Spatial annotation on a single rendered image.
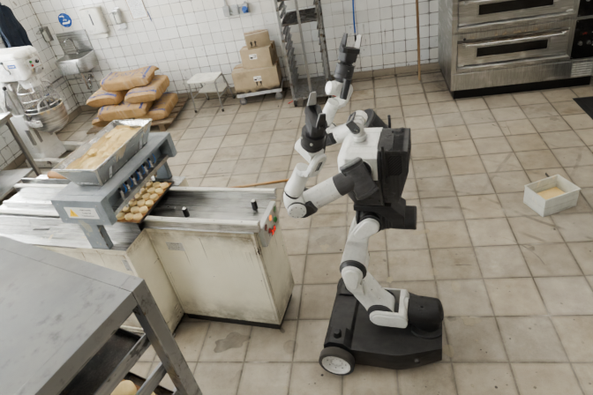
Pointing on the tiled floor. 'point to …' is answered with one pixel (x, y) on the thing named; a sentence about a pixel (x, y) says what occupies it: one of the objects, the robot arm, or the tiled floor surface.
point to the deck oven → (515, 20)
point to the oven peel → (416, 13)
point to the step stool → (209, 85)
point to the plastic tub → (551, 195)
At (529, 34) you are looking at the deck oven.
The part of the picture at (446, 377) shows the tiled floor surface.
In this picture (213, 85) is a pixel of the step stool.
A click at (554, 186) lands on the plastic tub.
